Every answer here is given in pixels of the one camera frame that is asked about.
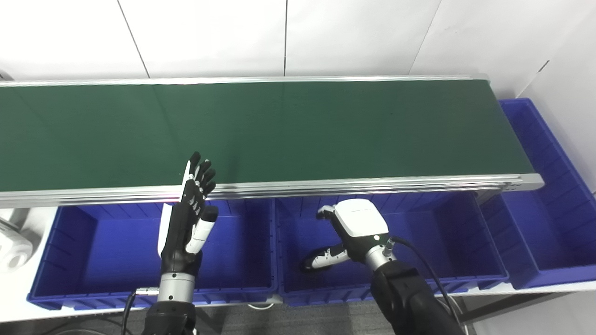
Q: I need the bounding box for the white plastic housing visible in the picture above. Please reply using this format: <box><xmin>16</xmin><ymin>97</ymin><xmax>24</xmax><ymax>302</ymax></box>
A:
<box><xmin>0</xmin><ymin>208</ymin><xmax>43</xmax><ymax>273</ymax></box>

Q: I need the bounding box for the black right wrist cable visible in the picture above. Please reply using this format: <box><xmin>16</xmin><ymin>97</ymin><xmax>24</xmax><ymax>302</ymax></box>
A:
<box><xmin>388</xmin><ymin>236</ymin><xmax>462</xmax><ymax>327</ymax></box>

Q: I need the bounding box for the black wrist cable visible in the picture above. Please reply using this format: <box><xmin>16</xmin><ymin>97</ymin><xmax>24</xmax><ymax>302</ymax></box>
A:
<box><xmin>388</xmin><ymin>236</ymin><xmax>462</xmax><ymax>327</ymax></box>
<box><xmin>121</xmin><ymin>288</ymin><xmax>160</xmax><ymax>335</ymax></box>

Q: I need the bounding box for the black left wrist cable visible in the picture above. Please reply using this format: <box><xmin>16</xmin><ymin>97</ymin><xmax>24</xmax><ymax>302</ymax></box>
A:
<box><xmin>121</xmin><ymin>288</ymin><xmax>160</xmax><ymax>335</ymax></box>

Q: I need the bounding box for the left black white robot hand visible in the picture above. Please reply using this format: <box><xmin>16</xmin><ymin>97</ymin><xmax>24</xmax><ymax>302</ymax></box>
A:
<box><xmin>157</xmin><ymin>152</ymin><xmax>219</xmax><ymax>275</ymax></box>

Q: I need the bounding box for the green conveyor belt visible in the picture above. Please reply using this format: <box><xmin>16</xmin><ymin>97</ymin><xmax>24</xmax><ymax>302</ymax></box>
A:
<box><xmin>0</xmin><ymin>74</ymin><xmax>545</xmax><ymax>209</ymax></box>

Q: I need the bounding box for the blue plastic bin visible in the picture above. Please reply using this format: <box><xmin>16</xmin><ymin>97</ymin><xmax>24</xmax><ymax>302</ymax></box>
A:
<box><xmin>480</xmin><ymin>98</ymin><xmax>596</xmax><ymax>290</ymax></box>
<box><xmin>27</xmin><ymin>199</ymin><xmax>279</xmax><ymax>310</ymax></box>
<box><xmin>275</xmin><ymin>192</ymin><xmax>511</xmax><ymax>307</ymax></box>

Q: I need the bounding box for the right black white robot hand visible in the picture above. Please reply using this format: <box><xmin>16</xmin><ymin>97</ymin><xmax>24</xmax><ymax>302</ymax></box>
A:
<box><xmin>300</xmin><ymin>199</ymin><xmax>391</xmax><ymax>274</ymax></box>

